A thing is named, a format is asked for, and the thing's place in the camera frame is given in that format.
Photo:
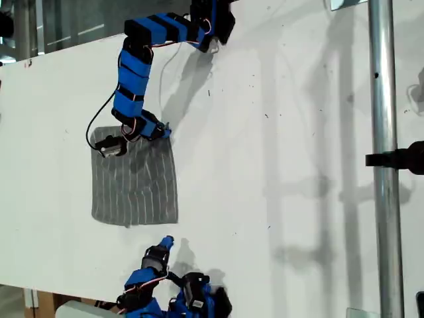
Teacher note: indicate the grey striped towel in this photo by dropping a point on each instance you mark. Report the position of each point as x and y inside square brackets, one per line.
[142, 192]

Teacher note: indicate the white box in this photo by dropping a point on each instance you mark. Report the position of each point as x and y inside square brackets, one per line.
[83, 311]

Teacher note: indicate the black round object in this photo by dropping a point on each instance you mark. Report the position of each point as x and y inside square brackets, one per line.
[6, 24]

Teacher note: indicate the black clamp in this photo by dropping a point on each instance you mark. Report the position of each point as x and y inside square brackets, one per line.
[404, 159]

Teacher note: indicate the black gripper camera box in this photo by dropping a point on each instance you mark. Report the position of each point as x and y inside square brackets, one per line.
[193, 289]
[111, 145]

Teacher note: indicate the steel post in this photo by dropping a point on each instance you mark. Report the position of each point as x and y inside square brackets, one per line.
[384, 99]

